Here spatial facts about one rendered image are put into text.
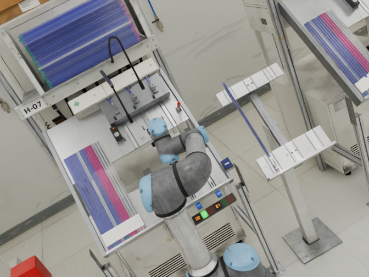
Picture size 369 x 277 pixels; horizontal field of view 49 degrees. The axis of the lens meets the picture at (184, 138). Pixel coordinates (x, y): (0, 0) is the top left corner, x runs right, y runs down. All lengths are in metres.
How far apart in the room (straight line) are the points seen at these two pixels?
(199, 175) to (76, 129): 1.01
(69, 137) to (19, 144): 1.66
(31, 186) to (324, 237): 2.56
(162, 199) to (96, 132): 0.89
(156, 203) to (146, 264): 1.17
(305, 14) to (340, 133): 0.75
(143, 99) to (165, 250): 0.89
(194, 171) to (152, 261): 1.24
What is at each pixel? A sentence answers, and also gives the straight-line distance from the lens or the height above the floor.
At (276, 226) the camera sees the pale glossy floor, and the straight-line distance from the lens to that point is 2.66.
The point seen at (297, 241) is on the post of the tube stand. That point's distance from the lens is 2.52.
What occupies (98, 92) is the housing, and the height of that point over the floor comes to 1.26.
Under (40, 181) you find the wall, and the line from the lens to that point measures 3.88.
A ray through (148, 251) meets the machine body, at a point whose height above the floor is 0.36.
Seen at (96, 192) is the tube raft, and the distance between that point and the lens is 1.98.
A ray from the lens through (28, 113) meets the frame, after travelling 2.10.
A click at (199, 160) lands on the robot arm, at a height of 1.17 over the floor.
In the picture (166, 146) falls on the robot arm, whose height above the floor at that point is 1.08.
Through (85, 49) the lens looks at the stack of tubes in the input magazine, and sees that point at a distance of 2.02.
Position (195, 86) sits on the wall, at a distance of 3.85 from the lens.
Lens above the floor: 1.84
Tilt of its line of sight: 27 degrees down
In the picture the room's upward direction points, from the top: 26 degrees counter-clockwise
